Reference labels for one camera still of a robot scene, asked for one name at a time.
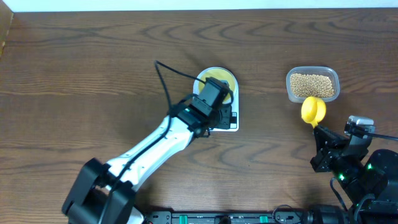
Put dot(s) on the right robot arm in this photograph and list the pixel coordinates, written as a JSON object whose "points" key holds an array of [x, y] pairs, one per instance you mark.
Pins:
{"points": [[372, 186]]}

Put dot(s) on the clear container of soybeans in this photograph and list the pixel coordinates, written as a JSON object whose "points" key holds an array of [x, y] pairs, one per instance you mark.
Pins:
{"points": [[317, 81]]}

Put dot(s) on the yellow plastic scoop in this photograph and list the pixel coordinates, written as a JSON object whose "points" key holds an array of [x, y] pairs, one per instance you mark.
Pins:
{"points": [[313, 110]]}

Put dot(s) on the white digital kitchen scale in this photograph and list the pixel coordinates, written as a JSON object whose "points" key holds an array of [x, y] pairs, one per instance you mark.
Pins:
{"points": [[234, 119]]}

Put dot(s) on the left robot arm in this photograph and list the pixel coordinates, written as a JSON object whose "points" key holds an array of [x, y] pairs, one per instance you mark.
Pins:
{"points": [[105, 193]]}

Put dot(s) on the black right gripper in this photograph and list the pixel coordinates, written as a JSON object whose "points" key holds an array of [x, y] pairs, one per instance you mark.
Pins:
{"points": [[326, 152]]}

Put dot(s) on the yellow bowl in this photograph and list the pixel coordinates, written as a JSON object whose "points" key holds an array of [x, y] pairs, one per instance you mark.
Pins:
{"points": [[222, 75]]}

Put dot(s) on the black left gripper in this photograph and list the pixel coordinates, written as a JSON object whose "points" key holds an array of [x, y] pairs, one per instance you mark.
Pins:
{"points": [[222, 122]]}

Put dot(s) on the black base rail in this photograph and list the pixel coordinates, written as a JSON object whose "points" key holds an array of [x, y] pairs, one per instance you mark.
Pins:
{"points": [[284, 214]]}

